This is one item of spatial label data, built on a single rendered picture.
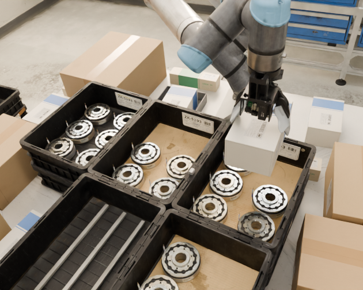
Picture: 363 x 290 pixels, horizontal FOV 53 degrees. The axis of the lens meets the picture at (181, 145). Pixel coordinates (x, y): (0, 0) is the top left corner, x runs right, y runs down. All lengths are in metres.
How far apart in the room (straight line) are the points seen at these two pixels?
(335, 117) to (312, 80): 1.62
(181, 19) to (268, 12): 0.25
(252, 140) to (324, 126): 0.64
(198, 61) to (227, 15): 0.11
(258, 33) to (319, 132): 0.80
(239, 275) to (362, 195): 0.44
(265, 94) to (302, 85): 2.26
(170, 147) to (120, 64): 0.52
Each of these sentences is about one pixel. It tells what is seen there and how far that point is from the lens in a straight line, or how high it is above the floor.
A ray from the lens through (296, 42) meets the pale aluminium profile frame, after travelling 3.03.
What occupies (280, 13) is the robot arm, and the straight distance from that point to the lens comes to 0.74.
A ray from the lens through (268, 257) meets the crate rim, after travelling 0.94.
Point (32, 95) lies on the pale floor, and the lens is 3.32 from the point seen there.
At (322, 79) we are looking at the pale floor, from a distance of 3.19.
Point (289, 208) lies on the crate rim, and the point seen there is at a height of 0.93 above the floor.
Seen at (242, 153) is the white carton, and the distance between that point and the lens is 0.91.
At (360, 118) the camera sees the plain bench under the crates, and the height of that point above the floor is 0.70.
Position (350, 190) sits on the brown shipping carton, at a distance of 1.20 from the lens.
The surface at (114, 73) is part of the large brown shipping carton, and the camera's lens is 1.61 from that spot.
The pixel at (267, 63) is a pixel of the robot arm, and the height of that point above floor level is 1.33.
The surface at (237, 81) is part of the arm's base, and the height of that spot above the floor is 0.93.
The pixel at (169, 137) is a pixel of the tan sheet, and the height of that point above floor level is 0.83.
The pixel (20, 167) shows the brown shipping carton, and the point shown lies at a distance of 1.47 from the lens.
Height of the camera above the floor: 1.75
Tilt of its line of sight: 44 degrees down
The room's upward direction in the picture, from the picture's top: 6 degrees counter-clockwise
